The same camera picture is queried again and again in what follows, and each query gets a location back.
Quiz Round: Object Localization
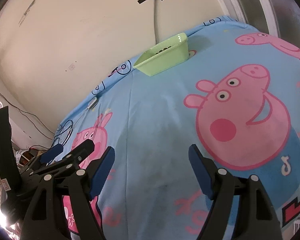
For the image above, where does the dark black bead bracelet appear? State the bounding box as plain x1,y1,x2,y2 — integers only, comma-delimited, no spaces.
153,45,173,55

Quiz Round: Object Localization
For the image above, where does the white charger device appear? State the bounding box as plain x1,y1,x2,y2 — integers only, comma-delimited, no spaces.
87,97,98,110

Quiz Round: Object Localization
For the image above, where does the black wall cable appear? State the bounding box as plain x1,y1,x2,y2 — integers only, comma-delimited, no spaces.
0,87,56,140

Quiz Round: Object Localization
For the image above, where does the white wall cable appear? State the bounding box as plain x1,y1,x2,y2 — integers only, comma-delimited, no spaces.
152,0,160,46

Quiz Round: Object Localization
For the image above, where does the white charging cable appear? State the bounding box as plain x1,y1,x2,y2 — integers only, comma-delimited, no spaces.
61,108,91,145

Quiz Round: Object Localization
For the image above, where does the blue cartoon pig bedsheet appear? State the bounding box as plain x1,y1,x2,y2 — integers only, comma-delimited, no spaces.
58,16,300,239

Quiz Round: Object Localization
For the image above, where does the light green plastic basin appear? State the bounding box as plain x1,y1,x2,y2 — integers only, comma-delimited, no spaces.
133,33,190,76

